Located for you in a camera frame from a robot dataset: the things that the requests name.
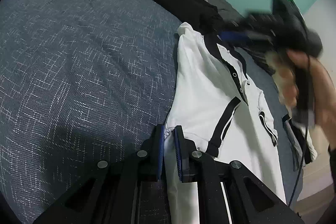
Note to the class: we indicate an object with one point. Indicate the person's right hand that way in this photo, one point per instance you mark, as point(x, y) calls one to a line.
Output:
point(286, 82)

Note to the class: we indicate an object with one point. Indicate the white polo shirt black trim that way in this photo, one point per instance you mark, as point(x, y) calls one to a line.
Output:
point(204, 82)

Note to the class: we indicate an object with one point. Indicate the person's right forearm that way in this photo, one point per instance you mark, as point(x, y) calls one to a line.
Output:
point(332, 161)

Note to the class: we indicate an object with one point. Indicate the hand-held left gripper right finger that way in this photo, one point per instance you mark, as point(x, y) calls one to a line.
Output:
point(179, 155)

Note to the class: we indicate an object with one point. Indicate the folded black and white garment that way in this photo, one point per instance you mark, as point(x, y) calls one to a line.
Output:
point(294, 138)

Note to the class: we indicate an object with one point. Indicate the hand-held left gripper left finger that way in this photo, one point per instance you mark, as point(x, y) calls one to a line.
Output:
point(158, 150)

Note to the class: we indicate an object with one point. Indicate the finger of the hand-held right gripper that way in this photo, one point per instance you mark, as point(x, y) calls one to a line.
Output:
point(233, 36)

